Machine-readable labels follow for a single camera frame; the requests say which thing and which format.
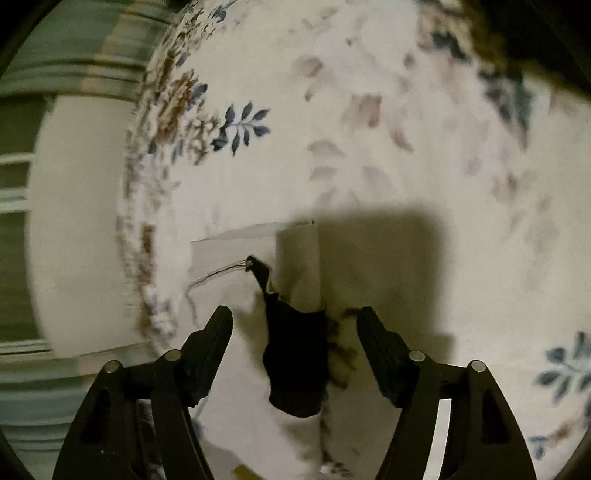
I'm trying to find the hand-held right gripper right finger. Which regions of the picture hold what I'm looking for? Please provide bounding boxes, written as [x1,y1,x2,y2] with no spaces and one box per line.
[356,307,539,480]

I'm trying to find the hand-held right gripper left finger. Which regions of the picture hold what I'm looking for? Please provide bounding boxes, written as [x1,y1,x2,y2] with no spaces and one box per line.
[53,305,234,480]

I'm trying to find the small black cloth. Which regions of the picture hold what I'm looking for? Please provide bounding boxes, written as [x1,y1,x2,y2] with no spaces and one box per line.
[247,255,335,418]

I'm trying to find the grey long-sleeve shirt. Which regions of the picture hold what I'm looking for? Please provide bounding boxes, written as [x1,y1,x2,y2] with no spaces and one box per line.
[187,220,333,480]

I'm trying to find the striped green curtain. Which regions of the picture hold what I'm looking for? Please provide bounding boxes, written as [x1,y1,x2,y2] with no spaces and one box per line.
[0,342,155,467]
[0,0,185,102]

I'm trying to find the floral quilt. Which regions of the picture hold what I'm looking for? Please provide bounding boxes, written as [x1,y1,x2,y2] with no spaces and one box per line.
[115,0,591,480]

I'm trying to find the white framed window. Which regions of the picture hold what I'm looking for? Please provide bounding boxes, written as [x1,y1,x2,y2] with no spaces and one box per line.
[0,99,54,354]

